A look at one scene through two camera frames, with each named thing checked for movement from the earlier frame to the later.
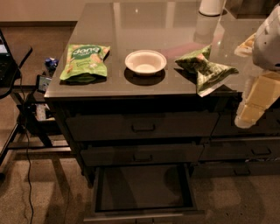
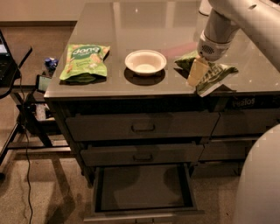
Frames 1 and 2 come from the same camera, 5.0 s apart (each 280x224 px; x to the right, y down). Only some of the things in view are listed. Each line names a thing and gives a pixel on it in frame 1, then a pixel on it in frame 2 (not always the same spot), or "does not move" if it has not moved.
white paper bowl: (146, 62) does not move
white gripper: (268, 44) → (212, 50)
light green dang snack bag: (85, 64) does not move
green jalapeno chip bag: (210, 76) does not move
